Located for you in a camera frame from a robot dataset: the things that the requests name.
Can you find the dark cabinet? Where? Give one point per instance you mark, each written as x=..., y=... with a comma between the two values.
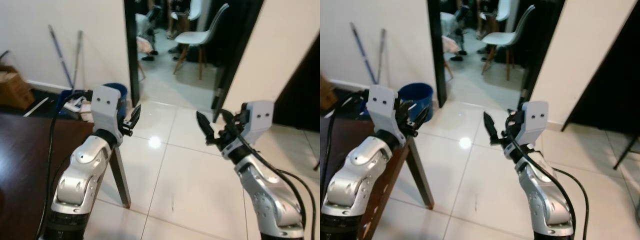
x=302, y=95
x=610, y=80

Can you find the white chair in background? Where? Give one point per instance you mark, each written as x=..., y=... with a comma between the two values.
x=189, y=12
x=495, y=12

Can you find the dark brown wooden table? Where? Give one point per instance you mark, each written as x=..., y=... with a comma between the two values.
x=25, y=165
x=385, y=185

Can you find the blue white cleaning tool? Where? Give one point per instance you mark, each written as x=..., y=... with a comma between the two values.
x=70, y=102

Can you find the brown cardboard box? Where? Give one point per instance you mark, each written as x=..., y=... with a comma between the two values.
x=15, y=90
x=327, y=95

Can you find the grey broom stick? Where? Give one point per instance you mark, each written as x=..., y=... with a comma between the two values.
x=77, y=57
x=382, y=55

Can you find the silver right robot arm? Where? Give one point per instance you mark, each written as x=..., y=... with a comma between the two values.
x=267, y=197
x=542, y=197

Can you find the blue mop stick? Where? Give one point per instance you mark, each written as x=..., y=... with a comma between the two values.
x=363, y=52
x=61, y=57

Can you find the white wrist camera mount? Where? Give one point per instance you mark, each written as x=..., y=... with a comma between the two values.
x=105, y=107
x=259, y=120
x=535, y=122
x=382, y=110

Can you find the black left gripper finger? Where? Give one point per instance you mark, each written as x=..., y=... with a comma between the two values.
x=422, y=119
x=407, y=111
x=135, y=116
x=126, y=119

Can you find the blue plastic bucket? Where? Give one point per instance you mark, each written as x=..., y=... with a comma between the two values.
x=416, y=95
x=123, y=92

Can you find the black metal furniture leg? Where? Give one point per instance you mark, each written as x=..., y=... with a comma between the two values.
x=627, y=150
x=317, y=165

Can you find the white chair with wooden legs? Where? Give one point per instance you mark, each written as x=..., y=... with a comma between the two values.
x=200, y=37
x=507, y=37

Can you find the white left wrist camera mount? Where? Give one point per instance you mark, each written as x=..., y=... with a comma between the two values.
x=105, y=107
x=382, y=110

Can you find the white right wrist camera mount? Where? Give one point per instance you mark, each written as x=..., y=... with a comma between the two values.
x=535, y=122
x=259, y=120

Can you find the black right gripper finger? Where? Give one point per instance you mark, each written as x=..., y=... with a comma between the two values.
x=205, y=126
x=228, y=117
x=512, y=120
x=491, y=126

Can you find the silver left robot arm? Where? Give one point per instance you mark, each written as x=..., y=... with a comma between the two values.
x=82, y=167
x=352, y=167

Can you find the person in grey clothes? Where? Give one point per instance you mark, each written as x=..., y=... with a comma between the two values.
x=452, y=30
x=146, y=30

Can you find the black open door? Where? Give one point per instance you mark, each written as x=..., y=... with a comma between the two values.
x=240, y=45
x=545, y=45

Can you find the black door frame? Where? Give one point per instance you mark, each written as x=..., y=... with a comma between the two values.
x=436, y=50
x=131, y=50

